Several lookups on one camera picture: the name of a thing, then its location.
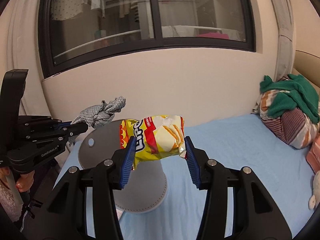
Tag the grey quilted cloth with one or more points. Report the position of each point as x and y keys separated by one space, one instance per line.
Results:
x=99 y=115

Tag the dark framed window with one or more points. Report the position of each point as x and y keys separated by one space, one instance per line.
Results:
x=76 y=32

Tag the pink striped quilt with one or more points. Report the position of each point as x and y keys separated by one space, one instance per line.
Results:
x=313 y=156

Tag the striped folded blanket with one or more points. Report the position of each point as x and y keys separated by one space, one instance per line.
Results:
x=293 y=127

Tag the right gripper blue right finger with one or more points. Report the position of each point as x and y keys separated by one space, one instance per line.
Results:
x=193 y=166

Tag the grey trash bin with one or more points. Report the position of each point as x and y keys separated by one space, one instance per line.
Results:
x=136 y=190

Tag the yellow chips bag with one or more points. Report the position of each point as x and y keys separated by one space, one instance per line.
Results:
x=157 y=137

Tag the light blue bed sheet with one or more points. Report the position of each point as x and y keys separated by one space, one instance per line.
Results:
x=255 y=213

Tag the person left hand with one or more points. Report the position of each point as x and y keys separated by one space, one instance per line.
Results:
x=23 y=184

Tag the white curtain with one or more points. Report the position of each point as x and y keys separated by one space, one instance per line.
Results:
x=285 y=23

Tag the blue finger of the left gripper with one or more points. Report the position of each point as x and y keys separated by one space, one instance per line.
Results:
x=65 y=130
x=36 y=123

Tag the white plush toy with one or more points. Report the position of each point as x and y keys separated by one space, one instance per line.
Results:
x=315 y=198

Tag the white printed card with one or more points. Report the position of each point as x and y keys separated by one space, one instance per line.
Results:
x=119 y=213

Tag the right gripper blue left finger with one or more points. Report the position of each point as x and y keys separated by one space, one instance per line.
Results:
x=126 y=162

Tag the beige headboard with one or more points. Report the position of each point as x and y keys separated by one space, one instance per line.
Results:
x=307 y=65

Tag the green towel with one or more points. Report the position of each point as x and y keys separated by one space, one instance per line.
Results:
x=293 y=92

